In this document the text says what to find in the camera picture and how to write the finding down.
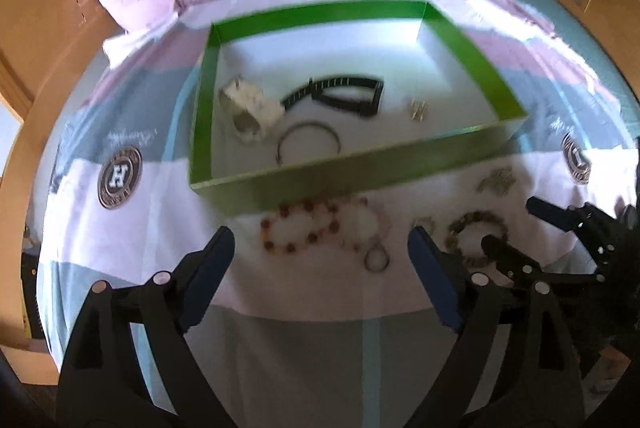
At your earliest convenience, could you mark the black wristwatch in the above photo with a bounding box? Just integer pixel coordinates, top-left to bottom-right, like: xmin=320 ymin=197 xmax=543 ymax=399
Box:
xmin=280 ymin=76 xmax=384 ymax=118

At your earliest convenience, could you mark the cream white wristwatch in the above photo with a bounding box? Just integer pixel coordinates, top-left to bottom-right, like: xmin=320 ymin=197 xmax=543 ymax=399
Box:
xmin=218 ymin=77 xmax=285 ymax=143

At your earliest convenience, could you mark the silver metal bangle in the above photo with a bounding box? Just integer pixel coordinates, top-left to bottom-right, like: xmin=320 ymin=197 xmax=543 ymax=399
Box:
xmin=276 ymin=120 xmax=342 ymax=166

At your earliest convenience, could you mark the green silver flower brooch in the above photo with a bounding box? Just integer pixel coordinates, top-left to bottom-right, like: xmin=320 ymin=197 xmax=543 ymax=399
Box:
xmin=476 ymin=167 xmax=516 ymax=197

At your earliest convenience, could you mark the plaid pastel bed sheet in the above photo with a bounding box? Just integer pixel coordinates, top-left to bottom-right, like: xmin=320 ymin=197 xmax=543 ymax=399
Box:
xmin=37 ymin=0 xmax=639 ymax=427

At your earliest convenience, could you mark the green cardboard box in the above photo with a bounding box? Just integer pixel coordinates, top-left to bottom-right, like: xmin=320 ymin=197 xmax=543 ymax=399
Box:
xmin=189 ymin=0 xmax=527 ymax=216

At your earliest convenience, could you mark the wooden bed headboard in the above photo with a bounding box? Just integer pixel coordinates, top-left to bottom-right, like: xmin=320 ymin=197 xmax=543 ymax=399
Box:
xmin=0 ymin=0 xmax=151 ymax=359

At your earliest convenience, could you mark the brown wooden bead bracelet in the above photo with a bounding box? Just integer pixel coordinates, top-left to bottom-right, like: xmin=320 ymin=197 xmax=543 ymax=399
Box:
xmin=444 ymin=209 xmax=510 ymax=268

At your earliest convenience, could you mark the small silver beaded ring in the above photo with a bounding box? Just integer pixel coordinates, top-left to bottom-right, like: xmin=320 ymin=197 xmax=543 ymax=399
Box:
xmin=362 ymin=244 xmax=392 ymax=273

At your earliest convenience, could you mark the pink bead bracelet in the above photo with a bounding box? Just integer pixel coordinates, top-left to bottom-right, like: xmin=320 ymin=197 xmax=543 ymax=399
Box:
xmin=328 ymin=197 xmax=394 ymax=254

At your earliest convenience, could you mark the red amber bead bracelet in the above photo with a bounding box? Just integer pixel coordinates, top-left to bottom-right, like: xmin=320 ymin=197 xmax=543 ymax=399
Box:
xmin=259 ymin=199 xmax=342 ymax=255

